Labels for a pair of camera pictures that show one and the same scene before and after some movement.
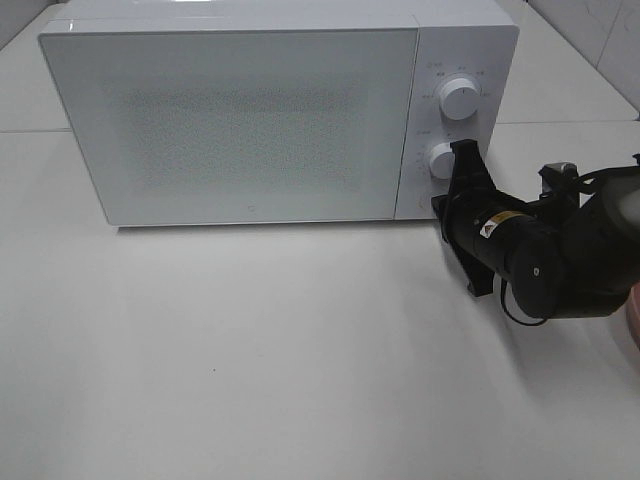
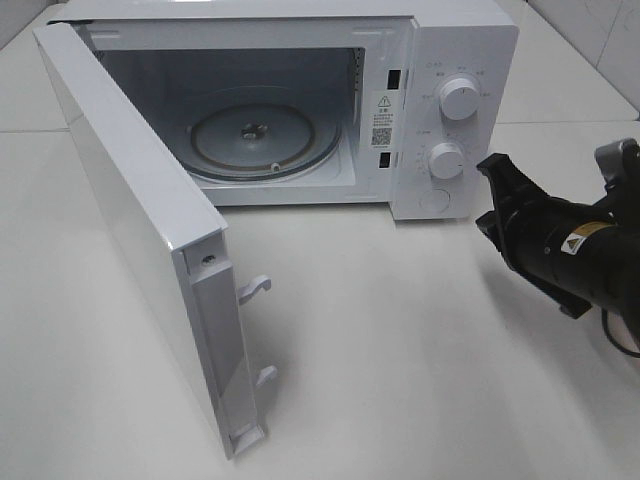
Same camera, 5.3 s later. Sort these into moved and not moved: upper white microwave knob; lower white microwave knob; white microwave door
Moved: white microwave door
Not moved: lower white microwave knob; upper white microwave knob
